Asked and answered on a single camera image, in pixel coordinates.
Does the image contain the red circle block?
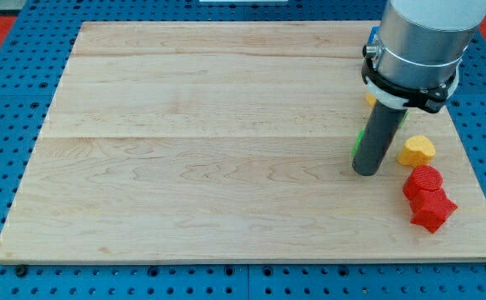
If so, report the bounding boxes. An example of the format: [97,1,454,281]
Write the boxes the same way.
[403,165,443,200]

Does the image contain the small yellow block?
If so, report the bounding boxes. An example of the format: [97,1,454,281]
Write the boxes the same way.
[365,92,377,108]

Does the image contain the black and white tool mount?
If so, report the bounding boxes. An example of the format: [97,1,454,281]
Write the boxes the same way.
[361,58,459,113]

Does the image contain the yellow heart block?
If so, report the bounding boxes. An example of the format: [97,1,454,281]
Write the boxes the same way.
[397,135,436,168]

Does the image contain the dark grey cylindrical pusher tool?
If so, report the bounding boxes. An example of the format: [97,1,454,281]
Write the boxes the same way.
[352,101,407,176]

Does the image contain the blue pegboard table panel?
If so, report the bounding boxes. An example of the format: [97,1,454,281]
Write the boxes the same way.
[0,0,486,299]

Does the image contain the red star block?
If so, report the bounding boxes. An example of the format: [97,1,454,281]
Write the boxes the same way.
[409,188,458,233]

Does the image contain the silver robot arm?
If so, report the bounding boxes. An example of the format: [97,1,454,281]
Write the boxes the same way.
[363,0,486,89]

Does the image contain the light wooden board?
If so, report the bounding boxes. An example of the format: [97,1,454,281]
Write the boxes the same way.
[0,21,486,265]

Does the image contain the green block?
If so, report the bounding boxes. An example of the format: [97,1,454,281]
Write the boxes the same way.
[351,111,409,157]

